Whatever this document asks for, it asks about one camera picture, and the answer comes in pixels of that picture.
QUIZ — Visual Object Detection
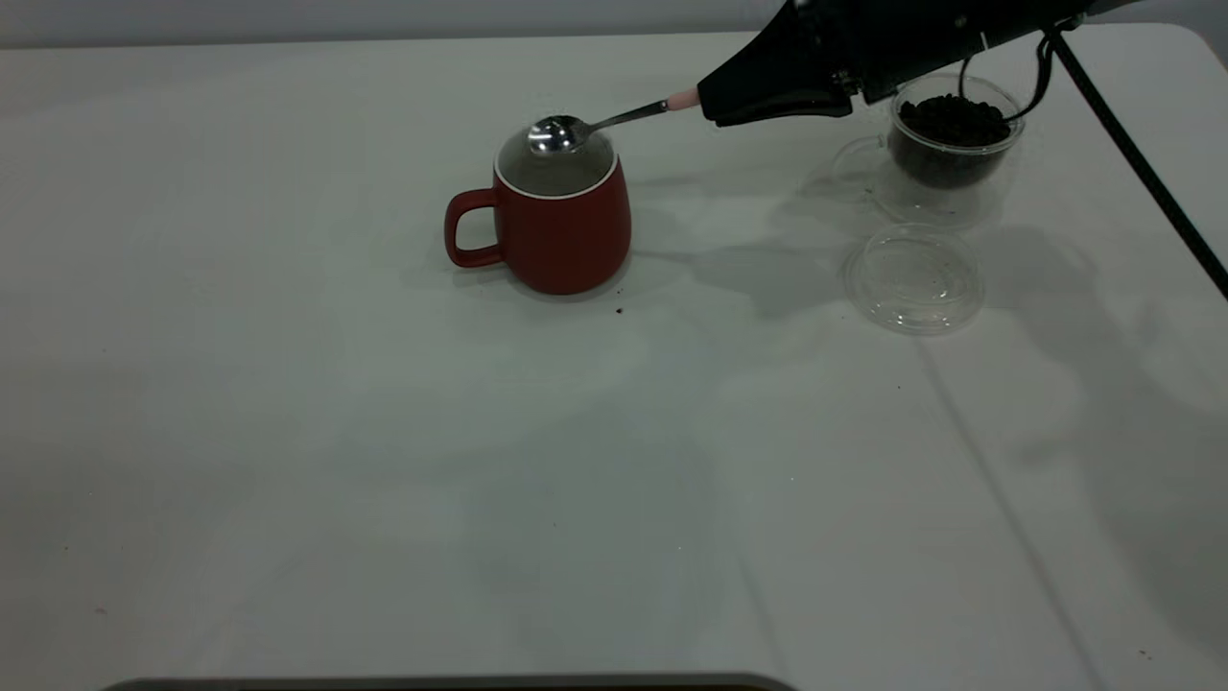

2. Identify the pink handled metal spoon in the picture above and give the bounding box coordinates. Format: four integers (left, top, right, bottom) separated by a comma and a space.
527, 86, 702, 157

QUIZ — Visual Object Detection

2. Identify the clear round glass lid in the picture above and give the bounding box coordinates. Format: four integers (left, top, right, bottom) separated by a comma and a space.
844, 223, 986, 336

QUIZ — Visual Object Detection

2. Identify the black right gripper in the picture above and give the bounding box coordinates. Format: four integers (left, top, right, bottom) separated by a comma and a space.
697, 0, 1087, 129

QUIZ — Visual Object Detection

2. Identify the clear glass handled cup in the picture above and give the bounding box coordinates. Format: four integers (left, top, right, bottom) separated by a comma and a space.
831, 75, 1027, 229

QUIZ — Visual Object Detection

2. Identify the dark coffee beans heap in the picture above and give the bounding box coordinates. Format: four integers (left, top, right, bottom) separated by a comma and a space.
894, 93, 1014, 189

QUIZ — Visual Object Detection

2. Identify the looped black right gripper cable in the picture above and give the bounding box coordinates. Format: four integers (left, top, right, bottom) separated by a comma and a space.
957, 34, 1058, 123

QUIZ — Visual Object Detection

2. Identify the red ceramic mug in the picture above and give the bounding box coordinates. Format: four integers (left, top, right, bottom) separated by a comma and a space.
443, 123, 633, 296

